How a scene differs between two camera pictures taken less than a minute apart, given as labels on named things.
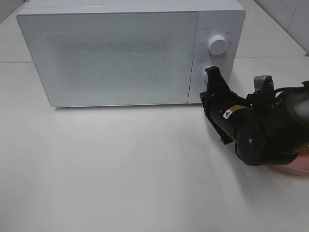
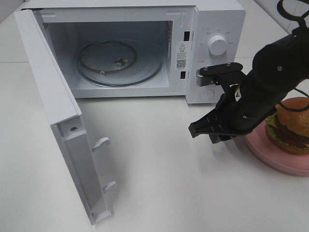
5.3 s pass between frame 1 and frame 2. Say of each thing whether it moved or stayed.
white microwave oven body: stayed
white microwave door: moved
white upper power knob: stayed
